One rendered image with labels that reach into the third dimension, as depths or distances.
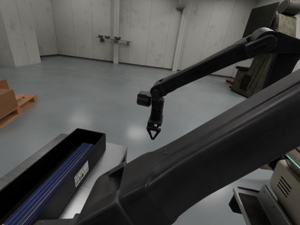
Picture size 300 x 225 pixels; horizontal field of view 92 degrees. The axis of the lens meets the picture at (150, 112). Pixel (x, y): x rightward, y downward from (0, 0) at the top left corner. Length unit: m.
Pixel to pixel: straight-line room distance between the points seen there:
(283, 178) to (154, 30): 10.19
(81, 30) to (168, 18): 5.58
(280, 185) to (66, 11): 11.95
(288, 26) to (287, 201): 6.47
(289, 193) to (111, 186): 0.62
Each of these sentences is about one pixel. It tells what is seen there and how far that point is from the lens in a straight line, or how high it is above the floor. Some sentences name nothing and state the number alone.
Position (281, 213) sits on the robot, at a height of 0.95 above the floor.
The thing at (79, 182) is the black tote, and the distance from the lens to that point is 0.75.
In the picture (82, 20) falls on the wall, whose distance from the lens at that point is 11.54.
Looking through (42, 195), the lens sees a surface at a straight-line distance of 0.73.
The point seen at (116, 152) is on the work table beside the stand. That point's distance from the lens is 0.91.
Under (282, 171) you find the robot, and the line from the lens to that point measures 0.72.
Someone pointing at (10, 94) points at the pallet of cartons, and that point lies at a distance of 3.27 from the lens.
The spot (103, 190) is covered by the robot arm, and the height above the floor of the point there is 1.24.
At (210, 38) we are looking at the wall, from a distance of 11.04.
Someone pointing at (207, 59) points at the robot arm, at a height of 1.37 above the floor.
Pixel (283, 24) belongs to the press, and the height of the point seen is 2.47.
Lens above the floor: 1.39
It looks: 25 degrees down
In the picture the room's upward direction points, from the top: 8 degrees clockwise
